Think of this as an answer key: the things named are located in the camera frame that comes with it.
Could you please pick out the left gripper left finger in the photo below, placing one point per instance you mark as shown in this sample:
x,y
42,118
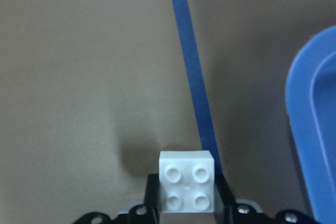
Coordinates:
x,y
152,198

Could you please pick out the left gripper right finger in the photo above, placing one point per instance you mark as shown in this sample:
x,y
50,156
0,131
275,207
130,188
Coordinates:
x,y
224,201

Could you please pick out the blue plastic tray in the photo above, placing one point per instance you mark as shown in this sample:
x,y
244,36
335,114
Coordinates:
x,y
310,105

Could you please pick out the white block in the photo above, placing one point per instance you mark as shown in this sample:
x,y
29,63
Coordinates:
x,y
186,182

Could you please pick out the brown paper table cover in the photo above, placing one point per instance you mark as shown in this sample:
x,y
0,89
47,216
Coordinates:
x,y
93,90

